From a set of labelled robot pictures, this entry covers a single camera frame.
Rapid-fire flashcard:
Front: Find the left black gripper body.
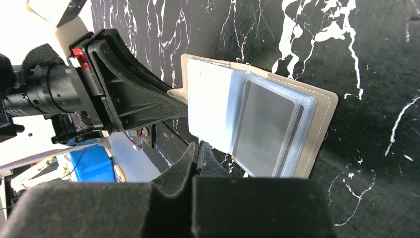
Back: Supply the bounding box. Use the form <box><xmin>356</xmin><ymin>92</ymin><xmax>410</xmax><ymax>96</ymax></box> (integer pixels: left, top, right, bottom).
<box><xmin>0</xmin><ymin>44</ymin><xmax>113</xmax><ymax>145</ymax></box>

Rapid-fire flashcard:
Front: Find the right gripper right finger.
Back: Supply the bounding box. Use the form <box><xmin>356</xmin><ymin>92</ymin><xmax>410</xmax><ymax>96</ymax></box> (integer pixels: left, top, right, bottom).
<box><xmin>192</xmin><ymin>141</ymin><xmax>339</xmax><ymax>238</ymax></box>

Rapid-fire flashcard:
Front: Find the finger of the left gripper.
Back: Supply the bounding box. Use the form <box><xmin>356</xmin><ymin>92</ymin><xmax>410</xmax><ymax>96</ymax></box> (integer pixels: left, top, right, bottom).
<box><xmin>87</xmin><ymin>39</ymin><xmax>188</xmax><ymax>132</ymax></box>
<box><xmin>70</xmin><ymin>29</ymin><xmax>171</xmax><ymax>94</ymax></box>

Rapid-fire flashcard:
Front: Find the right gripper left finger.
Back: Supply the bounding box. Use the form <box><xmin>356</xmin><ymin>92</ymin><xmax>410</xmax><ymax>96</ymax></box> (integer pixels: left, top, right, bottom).
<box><xmin>0</xmin><ymin>143</ymin><xmax>198</xmax><ymax>238</ymax></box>

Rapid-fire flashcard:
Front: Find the silver metal card holder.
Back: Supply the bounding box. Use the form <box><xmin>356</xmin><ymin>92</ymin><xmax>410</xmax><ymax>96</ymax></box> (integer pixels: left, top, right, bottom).
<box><xmin>169</xmin><ymin>54</ymin><xmax>338</xmax><ymax>178</ymax></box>

